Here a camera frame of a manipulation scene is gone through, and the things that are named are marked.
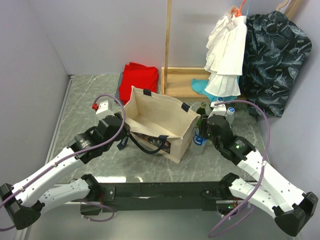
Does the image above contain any clear Pocari Sweat bottle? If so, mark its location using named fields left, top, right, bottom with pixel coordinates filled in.
left=216, top=97, right=224, bottom=102

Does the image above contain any red folded cloth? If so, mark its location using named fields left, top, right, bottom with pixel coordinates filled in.
left=118, top=62, right=159, bottom=105

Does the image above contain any orange clothes hanger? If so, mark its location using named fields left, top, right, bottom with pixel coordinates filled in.
left=231, top=0, right=247, bottom=17

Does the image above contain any dark leaf print shirt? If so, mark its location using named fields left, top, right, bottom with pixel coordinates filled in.
left=239, top=10, right=312, bottom=117

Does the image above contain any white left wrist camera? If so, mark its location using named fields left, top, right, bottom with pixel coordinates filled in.
left=92, top=100, right=114, bottom=121

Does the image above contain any beige canvas tote bag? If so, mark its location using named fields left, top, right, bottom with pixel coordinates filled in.
left=124, top=86, right=200, bottom=164

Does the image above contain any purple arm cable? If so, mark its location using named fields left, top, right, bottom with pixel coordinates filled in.
left=0, top=93, right=126, bottom=231
left=207, top=99, right=271, bottom=238

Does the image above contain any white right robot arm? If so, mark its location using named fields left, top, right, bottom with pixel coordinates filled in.
left=200, top=114, right=319, bottom=237

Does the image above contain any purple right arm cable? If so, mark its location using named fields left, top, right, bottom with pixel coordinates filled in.
left=207, top=99, right=271, bottom=238

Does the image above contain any white hanging shirt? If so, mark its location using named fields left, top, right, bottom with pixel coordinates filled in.
left=204, top=6, right=248, bottom=97

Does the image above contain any dark green Perrier bottle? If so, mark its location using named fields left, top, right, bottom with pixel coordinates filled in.
left=196, top=102, right=207, bottom=127

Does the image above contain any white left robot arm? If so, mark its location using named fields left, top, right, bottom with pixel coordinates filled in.
left=0, top=113, right=129, bottom=230

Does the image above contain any teal cloth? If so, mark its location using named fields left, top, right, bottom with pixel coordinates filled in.
left=191, top=78, right=237, bottom=102

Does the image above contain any wooden clothes rack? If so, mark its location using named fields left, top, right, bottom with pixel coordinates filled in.
left=161, top=0, right=247, bottom=103

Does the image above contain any blue label Pocari bottle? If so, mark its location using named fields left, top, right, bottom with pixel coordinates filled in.
left=190, top=128, right=207, bottom=155

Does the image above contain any grey folded cloth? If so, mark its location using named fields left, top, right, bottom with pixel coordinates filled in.
left=114, top=71, right=125, bottom=103

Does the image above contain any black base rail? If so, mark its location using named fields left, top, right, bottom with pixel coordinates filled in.
left=88, top=181, right=236, bottom=212

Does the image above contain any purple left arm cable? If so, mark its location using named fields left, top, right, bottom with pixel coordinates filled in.
left=0, top=93, right=126, bottom=231

